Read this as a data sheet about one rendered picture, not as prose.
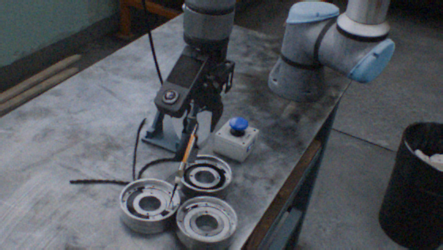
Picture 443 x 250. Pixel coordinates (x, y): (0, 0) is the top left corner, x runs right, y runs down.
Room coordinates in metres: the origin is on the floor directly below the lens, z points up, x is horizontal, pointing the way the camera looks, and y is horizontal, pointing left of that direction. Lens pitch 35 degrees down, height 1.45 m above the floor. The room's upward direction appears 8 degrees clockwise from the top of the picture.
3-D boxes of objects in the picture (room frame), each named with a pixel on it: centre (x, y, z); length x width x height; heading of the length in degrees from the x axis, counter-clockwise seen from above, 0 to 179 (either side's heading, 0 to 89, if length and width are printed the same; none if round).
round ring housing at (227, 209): (0.60, 0.00, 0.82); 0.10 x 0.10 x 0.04
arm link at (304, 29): (1.15, -0.20, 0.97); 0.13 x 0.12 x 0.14; 48
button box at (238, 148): (0.85, -0.04, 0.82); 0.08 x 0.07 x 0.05; 157
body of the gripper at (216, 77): (0.71, 0.04, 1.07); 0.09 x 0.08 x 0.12; 160
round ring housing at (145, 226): (0.62, 0.10, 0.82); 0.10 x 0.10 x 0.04
